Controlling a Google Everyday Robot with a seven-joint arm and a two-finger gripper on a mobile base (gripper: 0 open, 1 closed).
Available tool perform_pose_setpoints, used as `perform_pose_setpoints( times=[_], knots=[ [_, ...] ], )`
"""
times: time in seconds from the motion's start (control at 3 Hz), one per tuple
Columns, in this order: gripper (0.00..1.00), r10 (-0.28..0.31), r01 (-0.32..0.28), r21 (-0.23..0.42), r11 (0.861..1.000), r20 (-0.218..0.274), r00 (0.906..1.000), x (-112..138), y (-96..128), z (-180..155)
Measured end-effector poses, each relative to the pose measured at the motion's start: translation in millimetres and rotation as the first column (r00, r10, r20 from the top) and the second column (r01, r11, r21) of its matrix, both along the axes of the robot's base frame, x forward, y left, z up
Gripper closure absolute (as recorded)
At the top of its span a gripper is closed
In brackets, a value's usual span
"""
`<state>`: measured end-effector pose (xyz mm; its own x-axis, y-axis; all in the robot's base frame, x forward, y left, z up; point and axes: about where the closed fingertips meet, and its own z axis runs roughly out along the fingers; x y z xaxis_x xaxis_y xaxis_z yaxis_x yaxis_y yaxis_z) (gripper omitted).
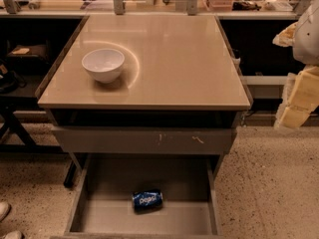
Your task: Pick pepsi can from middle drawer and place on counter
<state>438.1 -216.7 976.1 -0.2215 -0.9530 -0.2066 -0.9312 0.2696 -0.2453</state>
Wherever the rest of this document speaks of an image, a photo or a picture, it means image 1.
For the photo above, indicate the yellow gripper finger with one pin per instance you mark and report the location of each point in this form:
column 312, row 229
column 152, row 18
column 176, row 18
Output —
column 300, row 97
column 286, row 37

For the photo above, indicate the blue pepsi can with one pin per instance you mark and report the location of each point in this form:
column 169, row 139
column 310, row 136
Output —
column 145, row 200

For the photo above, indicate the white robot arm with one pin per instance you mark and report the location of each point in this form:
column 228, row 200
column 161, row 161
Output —
column 306, row 38

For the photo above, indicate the grey drawer cabinet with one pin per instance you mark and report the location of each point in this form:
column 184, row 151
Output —
column 177, row 73

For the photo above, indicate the closed top drawer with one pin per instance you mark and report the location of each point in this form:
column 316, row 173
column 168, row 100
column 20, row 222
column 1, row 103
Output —
column 141, row 140

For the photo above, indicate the open middle drawer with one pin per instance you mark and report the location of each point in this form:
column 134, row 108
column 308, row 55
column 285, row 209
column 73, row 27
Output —
column 103, row 207

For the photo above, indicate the white ceramic bowl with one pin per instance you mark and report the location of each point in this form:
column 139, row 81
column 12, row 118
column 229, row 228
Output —
column 104, row 65

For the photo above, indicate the white shoe upper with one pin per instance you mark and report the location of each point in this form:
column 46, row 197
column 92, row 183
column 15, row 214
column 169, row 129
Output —
column 4, row 209

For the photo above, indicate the white shoe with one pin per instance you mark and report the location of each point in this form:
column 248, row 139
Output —
column 13, row 235
column 4, row 209

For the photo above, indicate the white shoe lower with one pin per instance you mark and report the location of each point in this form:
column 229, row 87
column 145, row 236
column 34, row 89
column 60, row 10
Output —
column 13, row 235

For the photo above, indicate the black stool frame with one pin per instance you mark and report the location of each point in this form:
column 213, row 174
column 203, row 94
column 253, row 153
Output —
column 13, row 124

